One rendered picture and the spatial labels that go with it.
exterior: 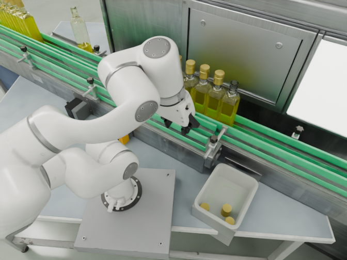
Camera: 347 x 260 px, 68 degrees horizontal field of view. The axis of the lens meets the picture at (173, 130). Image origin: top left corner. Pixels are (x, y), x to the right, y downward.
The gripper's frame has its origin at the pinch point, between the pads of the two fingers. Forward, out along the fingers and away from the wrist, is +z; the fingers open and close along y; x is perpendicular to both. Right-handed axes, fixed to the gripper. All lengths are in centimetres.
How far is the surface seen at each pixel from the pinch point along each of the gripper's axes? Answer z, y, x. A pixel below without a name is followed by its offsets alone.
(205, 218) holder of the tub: 36.4, -14.8, 13.4
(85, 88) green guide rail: 30, 62, -9
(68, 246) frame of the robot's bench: 86, 48, 59
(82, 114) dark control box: 39, 61, 1
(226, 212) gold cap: 35.9, -20.3, 7.8
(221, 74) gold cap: 9.3, 0.3, -27.8
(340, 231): 90, -72, -22
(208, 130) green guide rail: 31.4, -0.3, -16.4
